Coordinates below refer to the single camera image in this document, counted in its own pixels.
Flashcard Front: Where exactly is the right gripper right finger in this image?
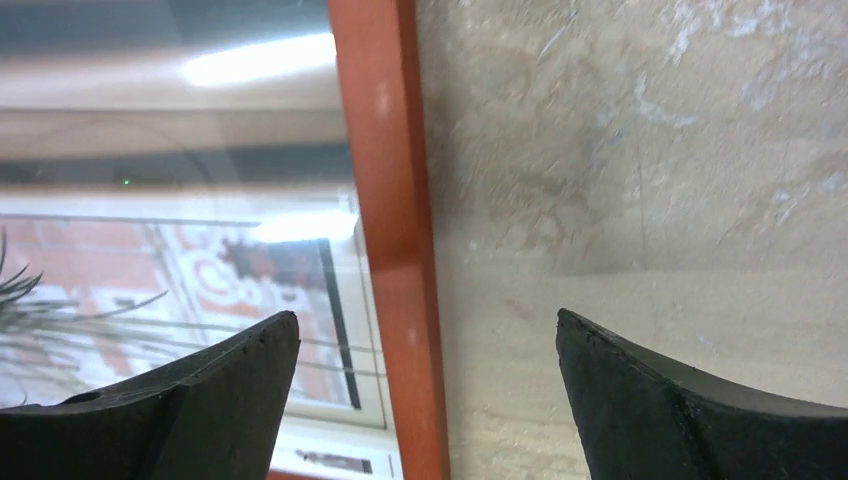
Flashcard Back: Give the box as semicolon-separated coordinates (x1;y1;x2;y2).
556;309;847;479

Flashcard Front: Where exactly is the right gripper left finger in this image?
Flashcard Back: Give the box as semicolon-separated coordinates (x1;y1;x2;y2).
1;311;300;479

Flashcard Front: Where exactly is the photo print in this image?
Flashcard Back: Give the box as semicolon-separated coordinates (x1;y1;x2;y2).
0;0;402;480

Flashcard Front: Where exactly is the clear acrylic sheet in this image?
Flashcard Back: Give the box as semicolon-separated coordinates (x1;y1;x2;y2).
0;0;399;478

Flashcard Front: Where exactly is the orange wooden picture frame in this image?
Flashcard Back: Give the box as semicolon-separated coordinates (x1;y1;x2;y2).
328;1;451;479

